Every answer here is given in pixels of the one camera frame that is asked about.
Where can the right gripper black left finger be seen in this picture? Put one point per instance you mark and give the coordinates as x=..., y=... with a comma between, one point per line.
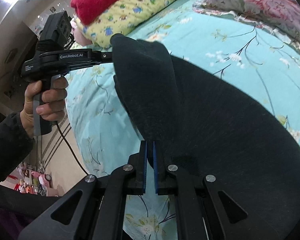
x=95, y=207

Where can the person's left hand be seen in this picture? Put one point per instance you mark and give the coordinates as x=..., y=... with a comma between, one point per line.
x=51, y=110

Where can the person's black left sleeve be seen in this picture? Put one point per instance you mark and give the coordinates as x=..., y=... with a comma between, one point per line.
x=17, y=210

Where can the yellow cartoon print pillow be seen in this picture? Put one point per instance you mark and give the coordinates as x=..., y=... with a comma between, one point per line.
x=121, y=17

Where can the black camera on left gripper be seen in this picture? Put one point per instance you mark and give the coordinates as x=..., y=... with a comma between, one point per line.
x=55, y=34

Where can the purple floral pillow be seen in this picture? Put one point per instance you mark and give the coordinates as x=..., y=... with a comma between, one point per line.
x=282, y=14

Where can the black pants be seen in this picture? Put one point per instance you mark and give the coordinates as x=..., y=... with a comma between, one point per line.
x=212, y=130

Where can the light blue floral bedsheet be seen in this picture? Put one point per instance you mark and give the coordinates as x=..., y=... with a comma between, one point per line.
x=252, y=60

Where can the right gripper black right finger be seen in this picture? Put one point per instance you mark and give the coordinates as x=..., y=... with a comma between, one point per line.
x=203, y=210

